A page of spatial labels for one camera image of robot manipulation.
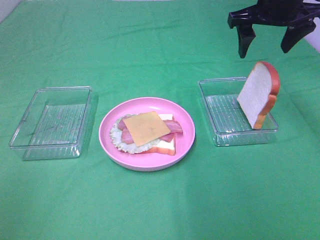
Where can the clear left plastic box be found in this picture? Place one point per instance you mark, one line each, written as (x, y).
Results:
(55, 124)

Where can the bacon strip from box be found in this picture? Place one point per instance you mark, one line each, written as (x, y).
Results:
(170, 137)
(174, 127)

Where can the green tablecloth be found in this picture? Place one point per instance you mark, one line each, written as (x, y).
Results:
(130, 49)

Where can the clear plastic box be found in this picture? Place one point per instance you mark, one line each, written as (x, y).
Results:
(227, 123)
(55, 124)

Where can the bread slice from box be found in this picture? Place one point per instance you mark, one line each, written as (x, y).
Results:
(163, 147)

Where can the pink round plate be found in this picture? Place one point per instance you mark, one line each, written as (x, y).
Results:
(148, 161)

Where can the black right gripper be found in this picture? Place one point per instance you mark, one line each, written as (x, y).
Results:
(296, 15)

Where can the green lettuce leaf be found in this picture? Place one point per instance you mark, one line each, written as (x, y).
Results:
(114, 135)

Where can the yellow cheese slice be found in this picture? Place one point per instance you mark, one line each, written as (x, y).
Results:
(143, 128)

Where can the bread slice in right box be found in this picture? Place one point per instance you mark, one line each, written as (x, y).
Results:
(259, 93)

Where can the clear right plastic box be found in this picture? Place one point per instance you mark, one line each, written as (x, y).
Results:
(227, 123)

